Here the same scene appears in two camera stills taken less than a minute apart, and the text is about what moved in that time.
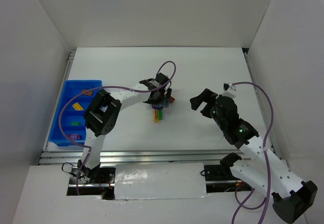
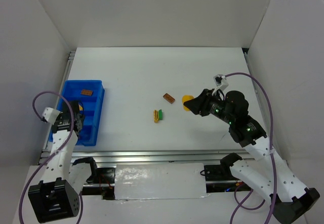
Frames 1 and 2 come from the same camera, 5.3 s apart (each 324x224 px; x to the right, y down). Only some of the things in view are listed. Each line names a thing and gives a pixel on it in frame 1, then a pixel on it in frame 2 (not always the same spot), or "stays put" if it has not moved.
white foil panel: [159, 181] stays put
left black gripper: [159, 102] → [76, 121]
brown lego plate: [88, 93] stays put
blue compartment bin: [73, 120] stays put
